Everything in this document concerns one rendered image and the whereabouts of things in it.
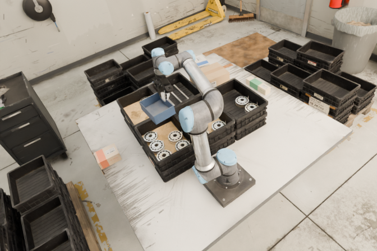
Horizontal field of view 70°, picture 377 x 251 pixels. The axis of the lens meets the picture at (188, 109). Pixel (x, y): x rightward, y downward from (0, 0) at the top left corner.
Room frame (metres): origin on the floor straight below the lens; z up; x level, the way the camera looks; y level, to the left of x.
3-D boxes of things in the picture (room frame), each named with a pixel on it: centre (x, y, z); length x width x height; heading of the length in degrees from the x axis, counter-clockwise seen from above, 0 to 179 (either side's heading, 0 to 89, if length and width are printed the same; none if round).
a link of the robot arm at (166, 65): (1.33, 0.07, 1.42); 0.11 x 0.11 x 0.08; 18
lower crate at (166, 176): (1.28, 0.19, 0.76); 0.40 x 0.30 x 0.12; 24
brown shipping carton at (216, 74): (2.02, -0.24, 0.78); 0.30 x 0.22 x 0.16; 109
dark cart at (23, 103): (2.26, 1.73, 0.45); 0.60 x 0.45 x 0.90; 27
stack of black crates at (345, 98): (1.88, -1.34, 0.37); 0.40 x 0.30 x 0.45; 27
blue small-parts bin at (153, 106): (1.36, 0.20, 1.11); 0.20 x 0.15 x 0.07; 28
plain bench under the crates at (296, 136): (1.55, -0.05, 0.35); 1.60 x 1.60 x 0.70; 27
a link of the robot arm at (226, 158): (0.98, -0.16, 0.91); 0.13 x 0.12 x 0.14; 108
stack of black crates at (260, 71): (2.59, -0.97, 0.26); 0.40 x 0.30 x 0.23; 27
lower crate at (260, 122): (1.53, -0.36, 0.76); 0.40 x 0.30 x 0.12; 24
